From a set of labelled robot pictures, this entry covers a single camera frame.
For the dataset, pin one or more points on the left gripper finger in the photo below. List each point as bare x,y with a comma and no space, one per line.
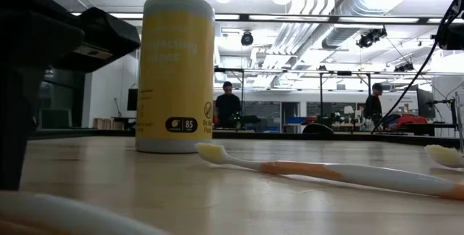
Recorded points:
14,126

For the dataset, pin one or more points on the orange and white toothbrush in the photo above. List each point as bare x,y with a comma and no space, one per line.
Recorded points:
344,175
54,217
446,155

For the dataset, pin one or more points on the monitor on black arm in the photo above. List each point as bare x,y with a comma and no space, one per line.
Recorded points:
425,102

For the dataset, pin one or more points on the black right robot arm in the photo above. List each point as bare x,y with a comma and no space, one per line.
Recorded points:
453,37

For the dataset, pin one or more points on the grey rectangular panel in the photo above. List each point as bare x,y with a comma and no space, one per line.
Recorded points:
55,118

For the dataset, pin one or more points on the wooden crate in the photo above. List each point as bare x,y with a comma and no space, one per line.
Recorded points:
108,123

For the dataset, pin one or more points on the yellow disinfecting wipes canister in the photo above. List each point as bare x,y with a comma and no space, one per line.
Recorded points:
175,82

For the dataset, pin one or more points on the person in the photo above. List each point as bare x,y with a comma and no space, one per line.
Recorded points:
227,106
373,106

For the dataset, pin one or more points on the blue storage bin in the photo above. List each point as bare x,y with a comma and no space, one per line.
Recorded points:
298,120

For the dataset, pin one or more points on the long horizontal rig crossbar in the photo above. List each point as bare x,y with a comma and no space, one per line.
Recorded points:
362,19

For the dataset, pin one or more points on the large black spotlight cluster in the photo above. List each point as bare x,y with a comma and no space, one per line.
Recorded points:
371,37

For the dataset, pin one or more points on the small black spotlight cluster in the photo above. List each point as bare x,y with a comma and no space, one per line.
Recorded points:
405,66

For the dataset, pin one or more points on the red background object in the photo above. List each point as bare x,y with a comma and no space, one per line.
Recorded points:
411,120

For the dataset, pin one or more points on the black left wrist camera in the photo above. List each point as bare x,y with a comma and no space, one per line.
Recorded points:
105,28

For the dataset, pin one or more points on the small black wall screen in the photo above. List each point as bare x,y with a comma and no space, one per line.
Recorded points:
132,99

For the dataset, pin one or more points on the black round hanging camera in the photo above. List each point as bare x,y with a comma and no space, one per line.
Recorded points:
247,38

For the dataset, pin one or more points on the black background workstation frame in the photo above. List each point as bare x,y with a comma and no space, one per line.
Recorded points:
320,93

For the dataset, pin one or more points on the silver ventilation duct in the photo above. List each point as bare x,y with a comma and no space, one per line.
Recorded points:
340,35

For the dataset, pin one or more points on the black aluminium table frame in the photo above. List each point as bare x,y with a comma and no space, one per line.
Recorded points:
362,138

